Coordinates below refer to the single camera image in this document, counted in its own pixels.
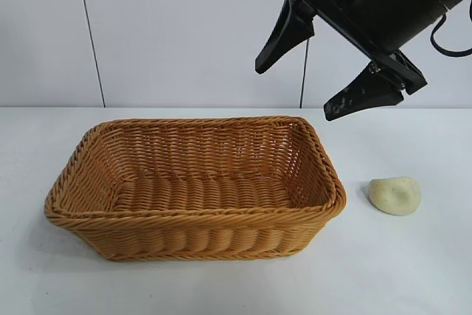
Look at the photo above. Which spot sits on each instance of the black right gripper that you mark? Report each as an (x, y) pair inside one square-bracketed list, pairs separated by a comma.
[(391, 12)]

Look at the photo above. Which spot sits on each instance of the pale yellow egg yolk pastry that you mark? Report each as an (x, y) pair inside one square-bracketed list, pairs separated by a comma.
[(394, 197)]

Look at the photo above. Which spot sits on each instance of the woven wicker basket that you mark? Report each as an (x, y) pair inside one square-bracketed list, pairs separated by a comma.
[(206, 197)]

